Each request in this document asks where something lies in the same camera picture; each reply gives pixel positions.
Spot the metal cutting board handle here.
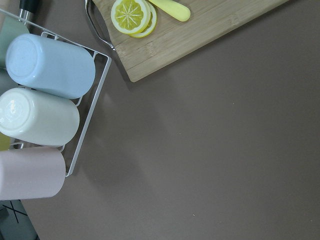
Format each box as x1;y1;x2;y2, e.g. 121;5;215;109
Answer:
84;0;116;51

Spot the yellow mug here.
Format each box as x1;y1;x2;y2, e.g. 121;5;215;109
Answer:
0;133;11;151

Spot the white wire mug rack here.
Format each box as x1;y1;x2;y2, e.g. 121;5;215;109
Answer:
0;9;112;177

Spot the lemon slice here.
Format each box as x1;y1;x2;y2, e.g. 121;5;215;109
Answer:
110;0;151;35
129;2;157;39

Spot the yellow plastic knife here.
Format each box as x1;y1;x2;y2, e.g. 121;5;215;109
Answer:
149;0;191;22

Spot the white mug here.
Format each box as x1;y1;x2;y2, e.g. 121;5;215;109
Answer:
0;87;80;147

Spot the blue mug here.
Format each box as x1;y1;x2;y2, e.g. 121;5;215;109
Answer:
5;33;96;99

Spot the green mug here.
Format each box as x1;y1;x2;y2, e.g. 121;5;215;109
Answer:
0;16;29;68

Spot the pink mug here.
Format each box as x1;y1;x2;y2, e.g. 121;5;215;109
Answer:
0;146;66;201

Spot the black silver bottle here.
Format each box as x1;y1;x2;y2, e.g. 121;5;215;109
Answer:
18;0;41;21

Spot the wooden cutting board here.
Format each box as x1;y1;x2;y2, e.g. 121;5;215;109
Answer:
93;0;284;82

